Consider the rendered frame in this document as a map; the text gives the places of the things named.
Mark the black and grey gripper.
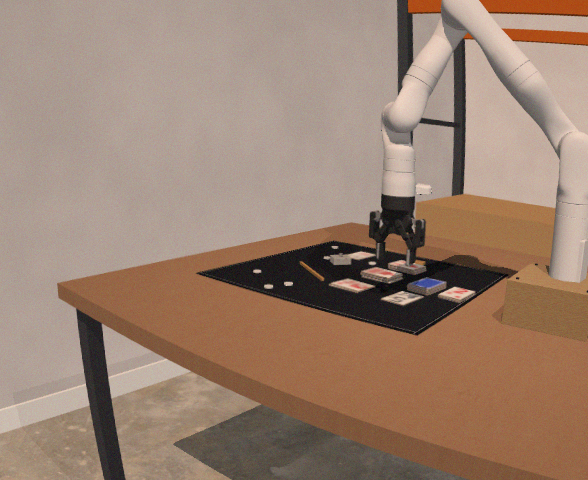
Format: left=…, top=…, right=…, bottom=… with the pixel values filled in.
left=369, top=193, right=426, bottom=266

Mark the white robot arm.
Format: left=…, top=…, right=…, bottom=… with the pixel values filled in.
left=381, top=0, right=588, bottom=283

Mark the blue card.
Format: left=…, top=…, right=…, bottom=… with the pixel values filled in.
left=408, top=277, right=447, bottom=290

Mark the white playing card with red pips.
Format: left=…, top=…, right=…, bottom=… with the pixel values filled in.
left=361, top=267, right=402, bottom=279
left=388, top=260, right=426, bottom=271

